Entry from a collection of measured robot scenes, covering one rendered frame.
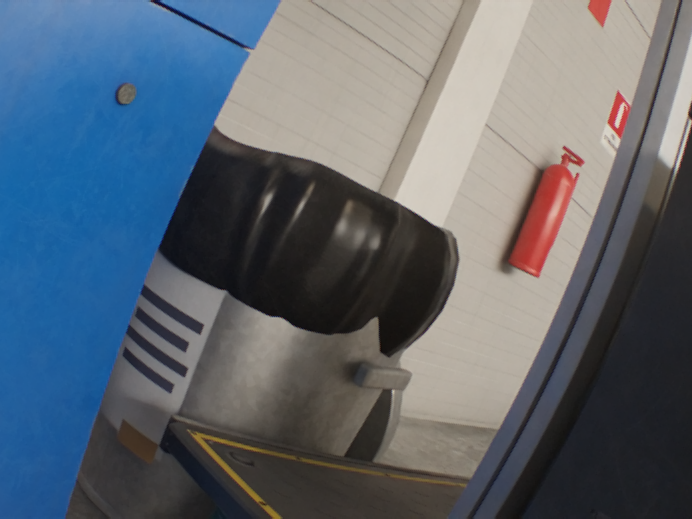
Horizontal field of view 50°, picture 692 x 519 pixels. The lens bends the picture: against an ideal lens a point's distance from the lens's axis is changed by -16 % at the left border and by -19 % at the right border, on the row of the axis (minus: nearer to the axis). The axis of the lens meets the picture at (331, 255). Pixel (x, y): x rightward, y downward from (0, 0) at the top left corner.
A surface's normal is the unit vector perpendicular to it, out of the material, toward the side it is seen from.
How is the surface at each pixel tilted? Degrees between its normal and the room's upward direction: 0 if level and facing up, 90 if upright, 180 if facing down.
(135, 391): 93
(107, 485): 93
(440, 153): 90
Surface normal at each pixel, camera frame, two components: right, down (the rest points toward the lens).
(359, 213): 0.08, -0.14
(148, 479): -0.22, 0.00
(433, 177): 0.66, 0.33
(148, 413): -0.42, -0.10
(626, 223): -0.74, -0.31
